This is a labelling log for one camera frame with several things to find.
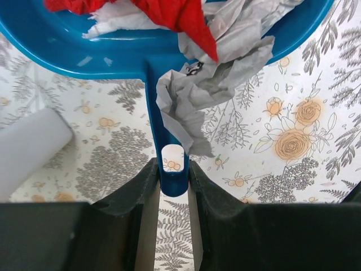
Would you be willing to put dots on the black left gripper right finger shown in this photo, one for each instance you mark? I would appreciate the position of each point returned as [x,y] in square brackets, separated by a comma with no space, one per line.
[228,234]

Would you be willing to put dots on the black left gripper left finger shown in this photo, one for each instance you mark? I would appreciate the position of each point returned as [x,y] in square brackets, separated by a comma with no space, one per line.
[117,232]

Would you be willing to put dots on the blue plastic dustpan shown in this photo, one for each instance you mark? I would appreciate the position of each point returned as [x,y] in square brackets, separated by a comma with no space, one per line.
[54,42]

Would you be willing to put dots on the small white paper scrap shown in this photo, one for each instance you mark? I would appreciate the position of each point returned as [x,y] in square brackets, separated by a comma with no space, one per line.
[117,16]

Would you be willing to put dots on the red paper scrap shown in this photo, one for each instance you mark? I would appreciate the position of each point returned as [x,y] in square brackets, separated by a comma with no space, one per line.
[178,16]

